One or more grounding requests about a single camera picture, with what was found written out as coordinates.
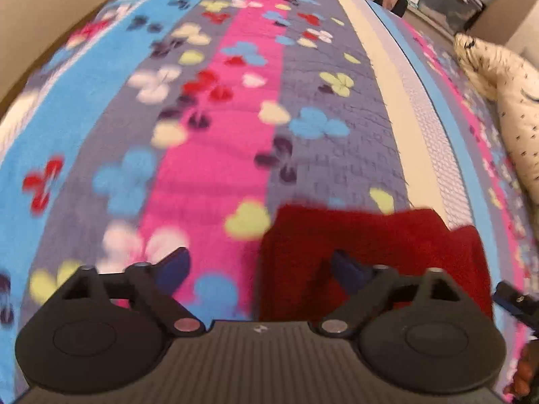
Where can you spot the red knit cardigan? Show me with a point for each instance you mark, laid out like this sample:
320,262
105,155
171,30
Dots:
379,235

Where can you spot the cream printed pillow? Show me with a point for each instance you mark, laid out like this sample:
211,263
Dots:
518,113

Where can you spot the colourful butterfly printed blanket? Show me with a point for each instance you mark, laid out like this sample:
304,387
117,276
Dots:
210,134

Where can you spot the brown cardboard box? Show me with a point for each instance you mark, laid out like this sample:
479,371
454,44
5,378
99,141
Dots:
511,12

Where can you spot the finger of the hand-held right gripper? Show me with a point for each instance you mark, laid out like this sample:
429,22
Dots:
511,298

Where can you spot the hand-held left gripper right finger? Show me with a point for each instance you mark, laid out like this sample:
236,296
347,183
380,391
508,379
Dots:
348,270

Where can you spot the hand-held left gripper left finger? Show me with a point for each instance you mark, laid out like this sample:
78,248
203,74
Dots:
174,267

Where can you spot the person's right hand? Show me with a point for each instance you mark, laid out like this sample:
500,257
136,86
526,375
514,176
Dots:
526,372

